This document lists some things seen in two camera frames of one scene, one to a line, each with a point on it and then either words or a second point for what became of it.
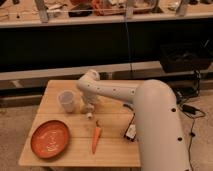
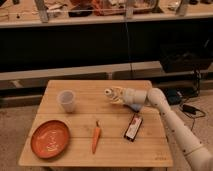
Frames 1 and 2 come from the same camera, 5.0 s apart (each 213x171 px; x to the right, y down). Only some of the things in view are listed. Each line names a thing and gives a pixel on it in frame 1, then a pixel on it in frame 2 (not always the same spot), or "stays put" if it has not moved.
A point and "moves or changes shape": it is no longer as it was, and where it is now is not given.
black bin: x=185 y=57 stays put
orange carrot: x=96 y=136 stays put
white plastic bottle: x=87 y=108 moves or changes shape
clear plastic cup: x=66 y=99 stays put
